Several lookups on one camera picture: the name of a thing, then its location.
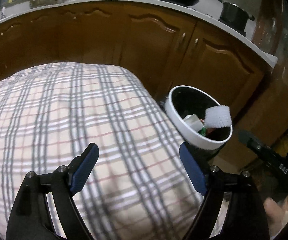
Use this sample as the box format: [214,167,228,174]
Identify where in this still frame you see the red white 1928 carton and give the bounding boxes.
[183,114,204,132]

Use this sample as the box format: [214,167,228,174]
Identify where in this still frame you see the white rimmed black trash bin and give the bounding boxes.
[165,85,233,151]

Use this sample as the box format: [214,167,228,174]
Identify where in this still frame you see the brown wooden kitchen cabinets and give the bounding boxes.
[0,2,273,117]

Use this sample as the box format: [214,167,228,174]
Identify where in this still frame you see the white kitchen countertop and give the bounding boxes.
[0,0,278,68]

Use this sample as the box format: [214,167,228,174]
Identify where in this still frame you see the person's right hand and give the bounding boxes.
[263,196,288,239]

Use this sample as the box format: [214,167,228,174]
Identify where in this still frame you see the plaid checkered tablecloth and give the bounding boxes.
[0,62,203,239]

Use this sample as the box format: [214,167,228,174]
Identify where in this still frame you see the black cooking pot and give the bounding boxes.
[218,0,255,37]

